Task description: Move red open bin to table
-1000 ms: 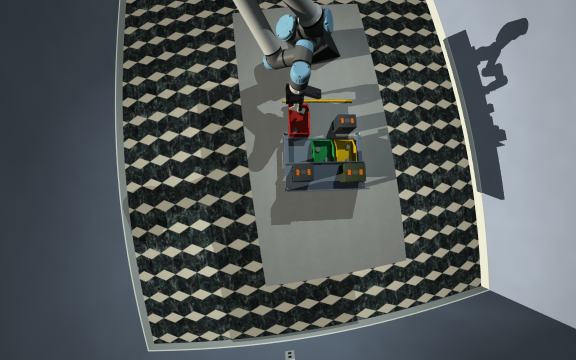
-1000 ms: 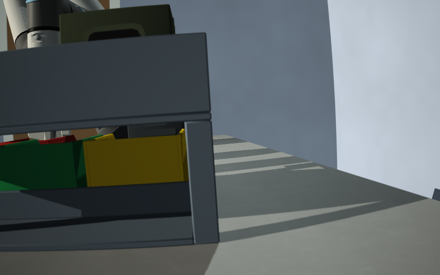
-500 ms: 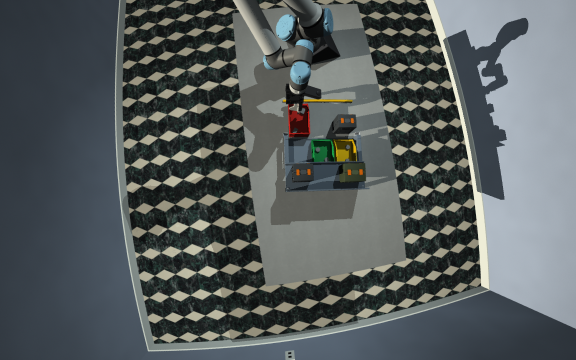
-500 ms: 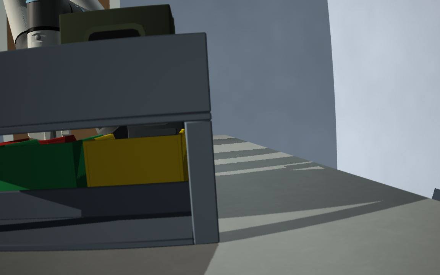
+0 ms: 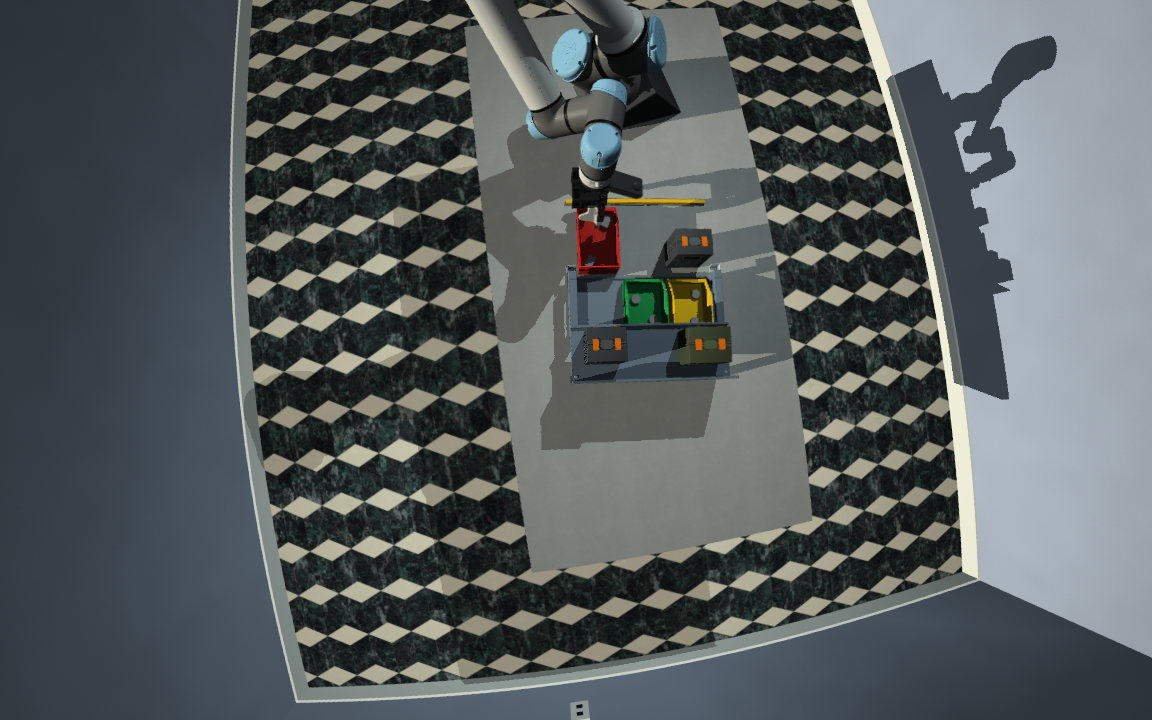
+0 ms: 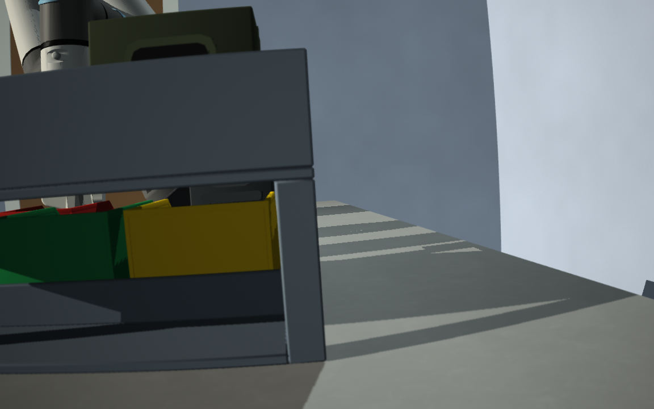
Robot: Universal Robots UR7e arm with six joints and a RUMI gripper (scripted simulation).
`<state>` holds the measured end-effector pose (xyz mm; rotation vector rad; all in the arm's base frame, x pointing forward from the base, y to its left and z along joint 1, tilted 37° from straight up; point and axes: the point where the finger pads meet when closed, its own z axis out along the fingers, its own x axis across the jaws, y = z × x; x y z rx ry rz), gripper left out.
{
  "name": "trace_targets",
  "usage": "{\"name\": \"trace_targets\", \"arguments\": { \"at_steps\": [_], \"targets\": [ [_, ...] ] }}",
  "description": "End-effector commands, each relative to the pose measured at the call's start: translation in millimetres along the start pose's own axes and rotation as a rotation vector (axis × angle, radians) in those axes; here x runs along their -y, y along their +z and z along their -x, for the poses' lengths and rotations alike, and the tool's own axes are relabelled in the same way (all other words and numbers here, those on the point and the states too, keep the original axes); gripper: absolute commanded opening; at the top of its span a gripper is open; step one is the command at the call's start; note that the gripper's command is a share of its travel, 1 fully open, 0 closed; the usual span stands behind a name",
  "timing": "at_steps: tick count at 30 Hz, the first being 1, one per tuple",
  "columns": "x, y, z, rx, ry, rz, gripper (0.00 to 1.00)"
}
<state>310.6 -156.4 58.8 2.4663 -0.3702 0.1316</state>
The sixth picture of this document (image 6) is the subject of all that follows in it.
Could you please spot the red bin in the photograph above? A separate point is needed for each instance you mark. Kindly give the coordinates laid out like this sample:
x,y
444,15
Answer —
x,y
94,207

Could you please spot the dark grey metal shelf rack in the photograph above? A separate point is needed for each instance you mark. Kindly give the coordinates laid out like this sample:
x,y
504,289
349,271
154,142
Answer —
x,y
204,120

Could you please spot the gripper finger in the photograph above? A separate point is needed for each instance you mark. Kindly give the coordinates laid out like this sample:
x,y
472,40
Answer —
x,y
94,198
64,202

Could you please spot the yellow open bin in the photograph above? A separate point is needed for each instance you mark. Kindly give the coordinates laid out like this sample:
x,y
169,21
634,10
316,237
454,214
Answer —
x,y
201,239

